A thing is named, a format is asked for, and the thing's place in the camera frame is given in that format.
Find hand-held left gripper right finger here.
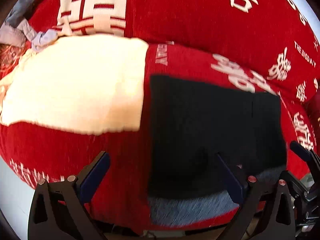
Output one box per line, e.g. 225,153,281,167
217,152,297,240

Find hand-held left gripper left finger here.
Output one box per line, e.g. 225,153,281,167
28,151,111,240

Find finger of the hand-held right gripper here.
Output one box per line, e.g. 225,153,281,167
290,141,320,167

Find black pants with grey lining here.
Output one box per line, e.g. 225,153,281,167
147,74,288,227

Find dark red printed cushion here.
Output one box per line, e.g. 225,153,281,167
305,94,320,132

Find folded cream cloth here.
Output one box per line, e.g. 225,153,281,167
0,34,150,136

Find red printed sofa cover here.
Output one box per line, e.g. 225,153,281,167
0,0,320,232

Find pale grey crumpled garment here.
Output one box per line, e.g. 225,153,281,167
0,0,58,53

